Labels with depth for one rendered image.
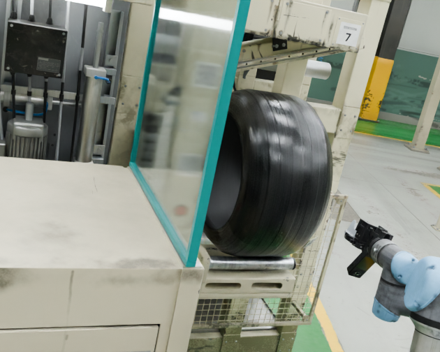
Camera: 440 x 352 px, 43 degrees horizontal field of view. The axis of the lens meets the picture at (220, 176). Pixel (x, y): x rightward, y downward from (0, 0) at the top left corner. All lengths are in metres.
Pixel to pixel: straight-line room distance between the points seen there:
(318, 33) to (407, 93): 9.84
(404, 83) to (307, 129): 10.11
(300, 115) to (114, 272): 0.99
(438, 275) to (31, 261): 0.75
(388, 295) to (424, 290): 0.41
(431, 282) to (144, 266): 0.55
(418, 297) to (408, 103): 10.90
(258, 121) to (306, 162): 0.19
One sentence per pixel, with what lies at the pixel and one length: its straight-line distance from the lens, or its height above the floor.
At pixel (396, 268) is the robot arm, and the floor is 1.18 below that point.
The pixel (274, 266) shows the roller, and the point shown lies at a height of 0.90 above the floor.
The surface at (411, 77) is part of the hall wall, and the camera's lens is 11.91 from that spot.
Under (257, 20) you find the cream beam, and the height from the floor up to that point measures 1.69.
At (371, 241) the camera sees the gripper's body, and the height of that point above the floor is 1.17.
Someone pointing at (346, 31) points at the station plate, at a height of 1.71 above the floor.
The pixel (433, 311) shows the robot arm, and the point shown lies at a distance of 1.18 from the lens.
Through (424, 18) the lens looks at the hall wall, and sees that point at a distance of 11.92.
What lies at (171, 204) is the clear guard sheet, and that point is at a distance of 1.16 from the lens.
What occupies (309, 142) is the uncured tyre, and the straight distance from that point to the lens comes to 1.76.
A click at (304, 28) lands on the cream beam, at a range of 2.11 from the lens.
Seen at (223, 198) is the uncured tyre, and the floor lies 1.00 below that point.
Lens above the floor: 1.75
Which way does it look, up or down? 18 degrees down
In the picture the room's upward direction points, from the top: 12 degrees clockwise
